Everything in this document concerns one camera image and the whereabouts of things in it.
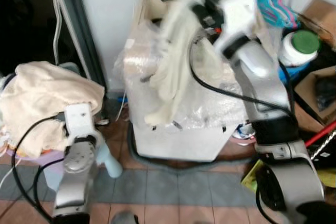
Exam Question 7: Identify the cream knitted garment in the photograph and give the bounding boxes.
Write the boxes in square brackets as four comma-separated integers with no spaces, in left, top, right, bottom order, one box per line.
[144,0,206,126]

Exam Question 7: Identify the pink and teal clothes hangers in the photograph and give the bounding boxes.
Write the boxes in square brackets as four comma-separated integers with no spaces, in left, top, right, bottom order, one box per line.
[256,0,298,29]

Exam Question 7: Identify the white plastic-wrapped washing machine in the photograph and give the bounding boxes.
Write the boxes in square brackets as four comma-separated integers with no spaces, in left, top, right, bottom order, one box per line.
[114,0,281,163]

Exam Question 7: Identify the white jar with green lid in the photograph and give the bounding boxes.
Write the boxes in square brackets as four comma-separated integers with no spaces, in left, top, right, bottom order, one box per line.
[278,29,321,68]

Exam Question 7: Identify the plain brown cardboard box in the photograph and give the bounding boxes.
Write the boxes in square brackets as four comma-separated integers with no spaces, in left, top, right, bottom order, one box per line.
[300,0,336,47]

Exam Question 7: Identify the open cardboard box, dark contents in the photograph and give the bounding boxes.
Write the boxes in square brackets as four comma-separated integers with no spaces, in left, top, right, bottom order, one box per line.
[292,66,336,126]

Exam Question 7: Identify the yellow plastic item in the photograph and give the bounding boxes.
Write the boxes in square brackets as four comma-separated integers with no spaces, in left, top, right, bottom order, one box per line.
[241,159,265,194]

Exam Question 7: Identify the light blue plastic stool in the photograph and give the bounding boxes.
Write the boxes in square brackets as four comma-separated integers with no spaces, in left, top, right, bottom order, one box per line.
[42,139,124,190]

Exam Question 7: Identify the cream cloth pile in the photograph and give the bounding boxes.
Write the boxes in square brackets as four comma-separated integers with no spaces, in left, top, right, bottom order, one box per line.
[0,61,106,157]

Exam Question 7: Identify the grey robot foot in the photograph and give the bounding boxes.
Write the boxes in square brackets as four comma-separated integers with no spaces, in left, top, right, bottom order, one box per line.
[109,211,141,224]

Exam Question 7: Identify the purple plastic basin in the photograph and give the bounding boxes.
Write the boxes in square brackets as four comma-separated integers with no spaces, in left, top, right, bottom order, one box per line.
[0,148,69,168]

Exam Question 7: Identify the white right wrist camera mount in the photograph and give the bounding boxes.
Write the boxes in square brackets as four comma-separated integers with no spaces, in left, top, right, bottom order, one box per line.
[213,0,259,51]

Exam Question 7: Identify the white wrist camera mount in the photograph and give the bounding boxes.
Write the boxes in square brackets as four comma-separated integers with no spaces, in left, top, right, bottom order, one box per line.
[213,0,259,51]
[64,103,96,138]

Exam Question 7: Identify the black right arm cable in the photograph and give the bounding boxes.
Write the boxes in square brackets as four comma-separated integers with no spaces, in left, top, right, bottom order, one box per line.
[188,38,296,117]

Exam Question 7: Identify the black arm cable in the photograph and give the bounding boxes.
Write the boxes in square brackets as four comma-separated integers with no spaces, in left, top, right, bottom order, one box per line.
[188,38,296,117]
[10,113,68,222]

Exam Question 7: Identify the grey door frame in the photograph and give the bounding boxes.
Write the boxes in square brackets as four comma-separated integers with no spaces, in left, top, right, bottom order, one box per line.
[59,0,108,91]

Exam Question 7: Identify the white hanging cords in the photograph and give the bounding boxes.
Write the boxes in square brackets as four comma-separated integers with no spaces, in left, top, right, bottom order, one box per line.
[48,0,65,68]

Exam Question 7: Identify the red stick handle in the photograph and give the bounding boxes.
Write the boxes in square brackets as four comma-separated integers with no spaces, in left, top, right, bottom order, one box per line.
[304,121,336,148]

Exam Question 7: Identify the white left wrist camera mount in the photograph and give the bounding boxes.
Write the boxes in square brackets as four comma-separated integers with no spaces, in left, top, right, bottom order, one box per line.
[64,103,96,138]

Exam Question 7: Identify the silver metal chain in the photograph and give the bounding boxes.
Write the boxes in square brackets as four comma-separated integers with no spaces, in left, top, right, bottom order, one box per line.
[310,130,336,163]

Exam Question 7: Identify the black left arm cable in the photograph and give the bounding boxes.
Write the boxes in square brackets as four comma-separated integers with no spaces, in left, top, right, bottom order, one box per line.
[10,113,68,222]

